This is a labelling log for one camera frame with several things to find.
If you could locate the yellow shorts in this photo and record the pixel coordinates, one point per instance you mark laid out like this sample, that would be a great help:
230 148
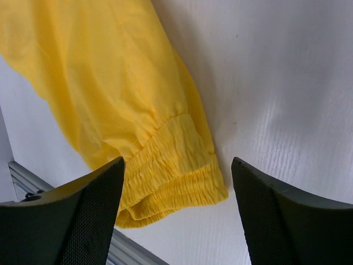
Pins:
117 88

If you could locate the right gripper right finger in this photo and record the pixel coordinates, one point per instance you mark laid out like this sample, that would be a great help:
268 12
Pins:
286 225

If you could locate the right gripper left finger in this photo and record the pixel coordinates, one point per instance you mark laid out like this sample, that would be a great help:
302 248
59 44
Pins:
70 224

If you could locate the aluminium mounting rail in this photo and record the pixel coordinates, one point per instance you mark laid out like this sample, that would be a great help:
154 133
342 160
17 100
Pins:
122 249

